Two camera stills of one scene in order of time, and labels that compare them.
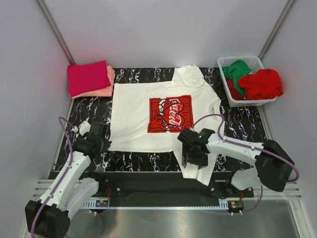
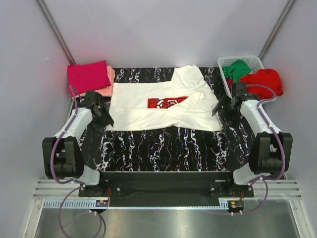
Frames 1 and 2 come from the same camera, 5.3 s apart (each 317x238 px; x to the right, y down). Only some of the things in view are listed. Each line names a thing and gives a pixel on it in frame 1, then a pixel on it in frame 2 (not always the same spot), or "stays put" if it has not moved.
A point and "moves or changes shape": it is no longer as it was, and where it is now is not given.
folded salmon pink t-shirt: [107, 91] stays put
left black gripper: [107, 144] to [107, 120]
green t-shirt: [235, 71] stays put
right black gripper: [203, 161] to [224, 101]
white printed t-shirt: [149, 117] moves or changes shape
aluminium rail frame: [44, 187] stays put
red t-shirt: [261, 84] stays put
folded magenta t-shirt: [86, 77] stays put
